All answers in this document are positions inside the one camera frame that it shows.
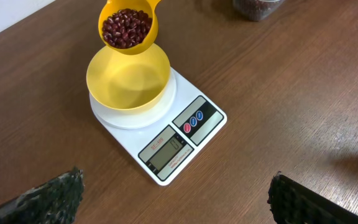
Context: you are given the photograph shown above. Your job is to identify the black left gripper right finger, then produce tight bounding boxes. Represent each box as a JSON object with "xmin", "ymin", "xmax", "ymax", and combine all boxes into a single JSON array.
[{"xmin": 267, "ymin": 172, "xmax": 358, "ymax": 224}]

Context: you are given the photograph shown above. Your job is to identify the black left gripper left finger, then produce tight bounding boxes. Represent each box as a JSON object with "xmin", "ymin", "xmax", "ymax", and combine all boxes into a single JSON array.
[{"xmin": 0, "ymin": 167, "xmax": 85, "ymax": 223}]

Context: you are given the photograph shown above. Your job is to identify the red beans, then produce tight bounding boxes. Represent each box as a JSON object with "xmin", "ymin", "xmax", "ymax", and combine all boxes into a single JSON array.
[
  {"xmin": 101, "ymin": 8, "xmax": 153, "ymax": 49},
  {"xmin": 234, "ymin": 0, "xmax": 281, "ymax": 19}
]

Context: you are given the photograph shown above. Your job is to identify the yellow measuring scoop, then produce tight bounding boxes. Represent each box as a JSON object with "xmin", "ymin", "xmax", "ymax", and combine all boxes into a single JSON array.
[{"xmin": 98, "ymin": 0, "xmax": 160, "ymax": 55}]

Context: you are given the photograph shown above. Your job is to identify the white digital kitchen scale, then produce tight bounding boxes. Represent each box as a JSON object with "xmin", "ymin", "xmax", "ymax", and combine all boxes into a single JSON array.
[{"xmin": 89, "ymin": 70, "xmax": 227, "ymax": 186}]

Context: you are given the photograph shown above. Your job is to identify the yellow plastic bowl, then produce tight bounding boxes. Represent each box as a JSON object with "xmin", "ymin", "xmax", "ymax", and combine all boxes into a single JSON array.
[{"xmin": 86, "ymin": 44, "xmax": 170, "ymax": 113}]

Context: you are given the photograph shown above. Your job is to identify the clear plastic container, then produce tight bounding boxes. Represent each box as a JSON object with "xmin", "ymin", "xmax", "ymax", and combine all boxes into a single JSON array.
[{"xmin": 232, "ymin": 0, "xmax": 285, "ymax": 22}]

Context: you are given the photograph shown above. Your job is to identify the red beans in container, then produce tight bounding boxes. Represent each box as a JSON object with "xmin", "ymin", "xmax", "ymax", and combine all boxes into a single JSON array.
[{"xmin": 234, "ymin": 0, "xmax": 281, "ymax": 19}]

